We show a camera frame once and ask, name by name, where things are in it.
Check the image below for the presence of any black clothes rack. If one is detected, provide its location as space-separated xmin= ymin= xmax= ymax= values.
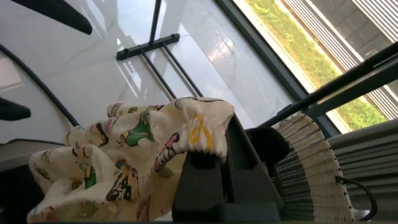
xmin=116 ymin=0 xmax=398 ymax=129

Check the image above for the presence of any grey curtain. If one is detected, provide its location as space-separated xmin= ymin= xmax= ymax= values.
xmin=328 ymin=118 xmax=398 ymax=224

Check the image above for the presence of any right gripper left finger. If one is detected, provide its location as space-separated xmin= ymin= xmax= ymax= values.
xmin=172 ymin=151 xmax=224 ymax=222

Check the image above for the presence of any window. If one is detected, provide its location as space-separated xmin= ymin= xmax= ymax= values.
xmin=214 ymin=0 xmax=398 ymax=138

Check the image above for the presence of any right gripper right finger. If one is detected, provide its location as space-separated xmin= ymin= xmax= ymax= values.
xmin=222 ymin=113 xmax=284 ymax=222

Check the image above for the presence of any cream printed garment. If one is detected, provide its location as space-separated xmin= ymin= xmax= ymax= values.
xmin=27 ymin=96 xmax=236 ymax=223

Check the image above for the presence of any white laundry basket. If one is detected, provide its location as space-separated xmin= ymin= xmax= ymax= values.
xmin=269 ymin=113 xmax=379 ymax=222

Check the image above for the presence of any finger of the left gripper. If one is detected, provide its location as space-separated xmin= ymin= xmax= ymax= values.
xmin=0 ymin=98 xmax=32 ymax=121
xmin=11 ymin=0 xmax=93 ymax=35

